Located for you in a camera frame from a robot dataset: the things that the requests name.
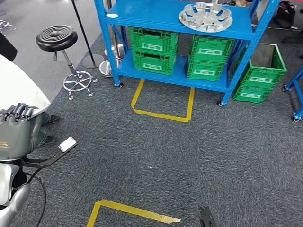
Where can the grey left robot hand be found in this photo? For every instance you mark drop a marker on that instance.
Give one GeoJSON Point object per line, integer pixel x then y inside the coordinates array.
{"type": "Point", "coordinates": [17, 137]}

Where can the white plastic cover part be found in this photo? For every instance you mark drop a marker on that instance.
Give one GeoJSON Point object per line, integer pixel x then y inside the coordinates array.
{"type": "Point", "coordinates": [19, 87]}

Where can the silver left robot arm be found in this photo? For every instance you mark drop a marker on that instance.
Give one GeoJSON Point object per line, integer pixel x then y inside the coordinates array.
{"type": "Point", "coordinates": [9, 188]}

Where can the blue metal shelf rack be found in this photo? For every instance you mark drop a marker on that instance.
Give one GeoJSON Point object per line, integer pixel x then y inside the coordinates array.
{"type": "Point", "coordinates": [153, 15]}
{"type": "Point", "coordinates": [295, 94]}

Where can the black flat board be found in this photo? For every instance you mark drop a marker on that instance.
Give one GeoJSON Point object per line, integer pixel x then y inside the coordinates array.
{"type": "Point", "coordinates": [7, 47]}

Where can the black round stool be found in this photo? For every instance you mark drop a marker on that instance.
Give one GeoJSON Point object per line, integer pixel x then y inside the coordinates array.
{"type": "Point", "coordinates": [57, 37]}

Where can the chrome stool base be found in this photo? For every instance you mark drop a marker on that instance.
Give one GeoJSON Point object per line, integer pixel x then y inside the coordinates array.
{"type": "Point", "coordinates": [5, 25]}

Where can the green plastic crate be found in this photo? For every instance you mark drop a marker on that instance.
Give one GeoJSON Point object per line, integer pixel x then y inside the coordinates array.
{"type": "Point", "coordinates": [260, 78]}
{"type": "Point", "coordinates": [210, 45]}
{"type": "Point", "coordinates": [251, 95]}
{"type": "Point", "coordinates": [153, 39]}
{"type": "Point", "coordinates": [203, 73]}
{"type": "Point", "coordinates": [153, 64]}

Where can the grey wheel hubcap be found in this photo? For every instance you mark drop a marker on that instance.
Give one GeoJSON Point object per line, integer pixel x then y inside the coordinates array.
{"type": "Point", "coordinates": [205, 17]}

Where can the black left camera bracket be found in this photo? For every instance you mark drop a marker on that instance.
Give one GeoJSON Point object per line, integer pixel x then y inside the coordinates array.
{"type": "Point", "coordinates": [42, 163]}

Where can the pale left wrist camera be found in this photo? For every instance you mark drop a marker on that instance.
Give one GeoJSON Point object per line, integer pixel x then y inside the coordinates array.
{"type": "Point", "coordinates": [68, 144]}

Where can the dark stanchion post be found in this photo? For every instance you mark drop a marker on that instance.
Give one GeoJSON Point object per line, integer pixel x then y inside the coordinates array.
{"type": "Point", "coordinates": [93, 61]}

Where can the chrome stanchion post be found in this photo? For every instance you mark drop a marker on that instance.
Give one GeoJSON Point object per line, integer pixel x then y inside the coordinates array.
{"type": "Point", "coordinates": [111, 62]}

